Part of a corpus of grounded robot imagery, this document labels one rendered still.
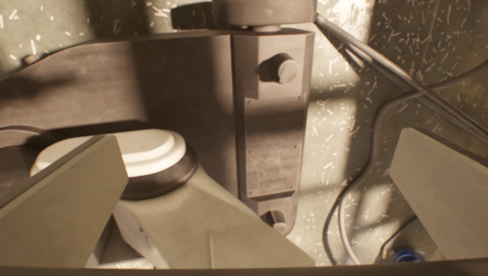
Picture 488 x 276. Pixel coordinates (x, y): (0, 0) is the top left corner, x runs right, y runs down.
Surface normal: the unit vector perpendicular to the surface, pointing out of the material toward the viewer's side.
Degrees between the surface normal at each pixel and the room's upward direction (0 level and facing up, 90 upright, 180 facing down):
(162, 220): 90
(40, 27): 0
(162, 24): 0
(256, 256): 115
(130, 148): 90
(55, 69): 0
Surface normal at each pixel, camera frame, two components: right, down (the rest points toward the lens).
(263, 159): 0.20, 0.46
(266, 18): -0.01, 0.50
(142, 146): -0.03, -0.88
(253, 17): -0.22, 0.50
